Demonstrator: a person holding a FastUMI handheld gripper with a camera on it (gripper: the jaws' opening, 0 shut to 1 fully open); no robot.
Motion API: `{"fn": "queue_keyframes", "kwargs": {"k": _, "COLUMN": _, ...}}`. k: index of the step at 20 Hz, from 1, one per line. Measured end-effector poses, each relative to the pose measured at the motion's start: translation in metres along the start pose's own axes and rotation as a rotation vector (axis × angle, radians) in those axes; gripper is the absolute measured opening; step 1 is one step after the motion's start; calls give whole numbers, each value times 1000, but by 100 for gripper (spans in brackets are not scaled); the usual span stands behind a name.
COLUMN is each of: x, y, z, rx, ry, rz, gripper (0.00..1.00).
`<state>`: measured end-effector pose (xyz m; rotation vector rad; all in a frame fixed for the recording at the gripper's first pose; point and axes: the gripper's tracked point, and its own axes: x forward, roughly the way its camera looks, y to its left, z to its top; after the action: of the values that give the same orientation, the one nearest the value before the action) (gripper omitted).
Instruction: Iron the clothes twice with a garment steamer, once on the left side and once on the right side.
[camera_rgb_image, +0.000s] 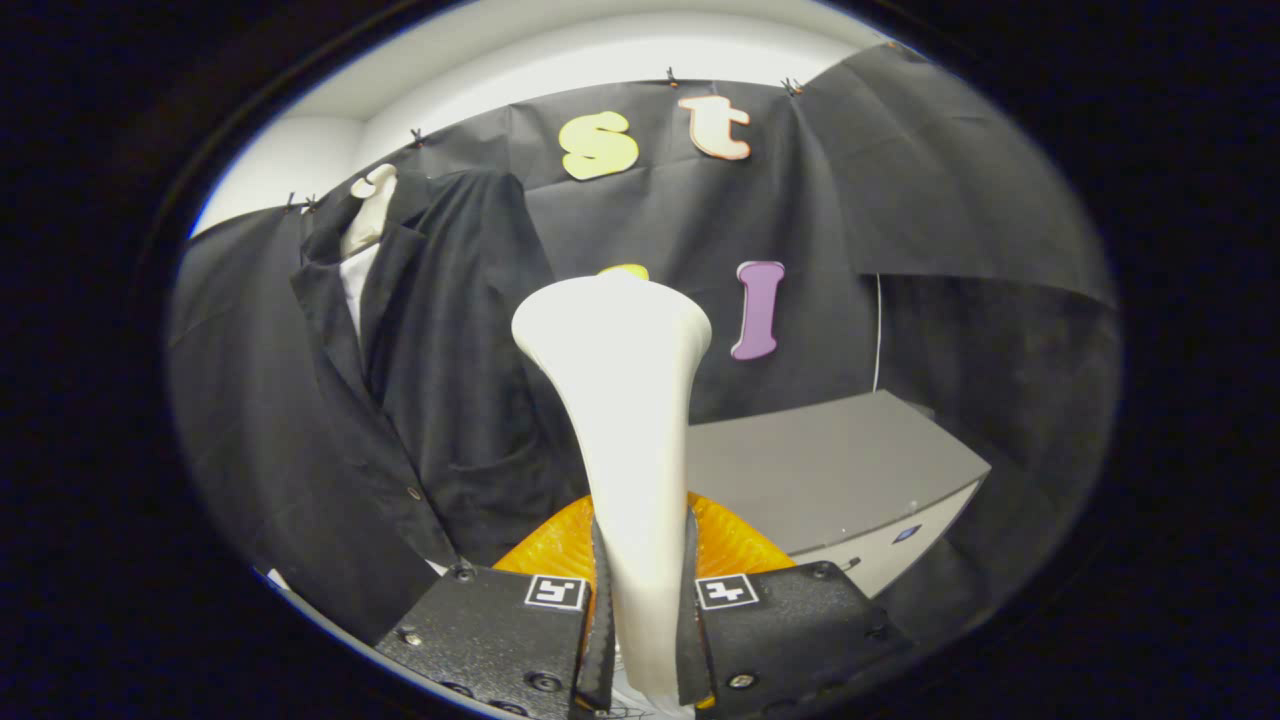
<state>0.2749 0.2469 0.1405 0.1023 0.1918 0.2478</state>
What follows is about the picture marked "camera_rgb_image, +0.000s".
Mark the white garment steamer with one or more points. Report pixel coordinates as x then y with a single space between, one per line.
630 400

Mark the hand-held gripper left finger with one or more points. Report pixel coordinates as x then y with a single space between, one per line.
500 635

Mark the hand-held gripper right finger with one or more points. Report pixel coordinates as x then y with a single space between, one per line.
790 630

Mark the white shirt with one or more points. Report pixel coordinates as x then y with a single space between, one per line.
358 285

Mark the black backdrop cloth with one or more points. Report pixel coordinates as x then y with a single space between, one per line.
950 200

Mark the black suit jacket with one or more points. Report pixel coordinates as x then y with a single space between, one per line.
470 380

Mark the grey cabinet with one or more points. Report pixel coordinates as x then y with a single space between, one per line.
830 470

